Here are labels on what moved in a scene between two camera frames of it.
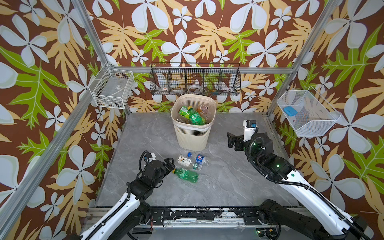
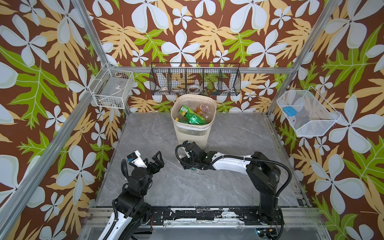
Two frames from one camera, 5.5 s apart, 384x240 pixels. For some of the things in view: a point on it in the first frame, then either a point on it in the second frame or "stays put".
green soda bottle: x=186 y=175 -> x=192 y=117
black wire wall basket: x=194 y=79 stays put
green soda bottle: x=195 y=118 -> x=182 y=119
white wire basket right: x=308 y=114 stays put
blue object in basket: x=290 y=111 stays put
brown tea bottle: x=203 y=109 stays put
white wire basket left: x=112 y=88 stays put
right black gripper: x=238 y=141 -> x=192 y=154
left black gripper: x=171 y=166 -> x=159 y=164
